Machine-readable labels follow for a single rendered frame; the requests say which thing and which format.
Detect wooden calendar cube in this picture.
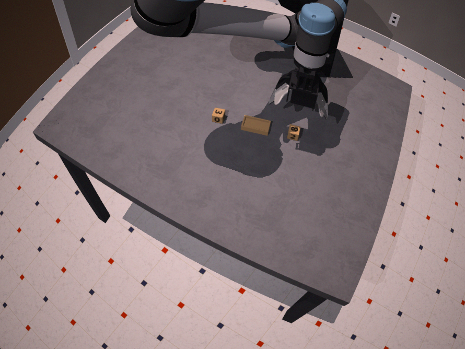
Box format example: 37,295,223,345
212,108,225,124
287,124,300,141

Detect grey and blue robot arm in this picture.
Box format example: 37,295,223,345
131,0,347,69

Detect brown rectangular tray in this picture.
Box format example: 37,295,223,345
241,115,271,136

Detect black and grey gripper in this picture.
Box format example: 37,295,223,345
269,58,328,120

